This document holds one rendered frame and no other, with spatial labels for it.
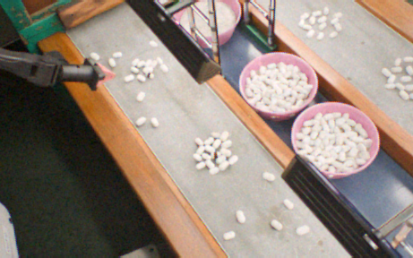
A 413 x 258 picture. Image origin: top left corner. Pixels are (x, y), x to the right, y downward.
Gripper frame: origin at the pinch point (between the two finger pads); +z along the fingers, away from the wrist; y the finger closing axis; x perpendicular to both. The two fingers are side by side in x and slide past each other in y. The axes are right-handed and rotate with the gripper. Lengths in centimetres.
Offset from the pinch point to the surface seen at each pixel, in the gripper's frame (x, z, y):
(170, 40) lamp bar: -26.9, -2.0, -19.4
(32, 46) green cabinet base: 18.2, -6.9, 42.9
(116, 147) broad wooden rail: 14.6, -2.7, -19.8
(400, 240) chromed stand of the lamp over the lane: -21, 27, -95
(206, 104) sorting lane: -5.4, 24.9, -21.5
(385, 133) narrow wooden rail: -31, 53, -67
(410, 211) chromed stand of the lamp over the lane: -37, 6, -95
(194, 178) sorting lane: 7.2, 10.8, -43.4
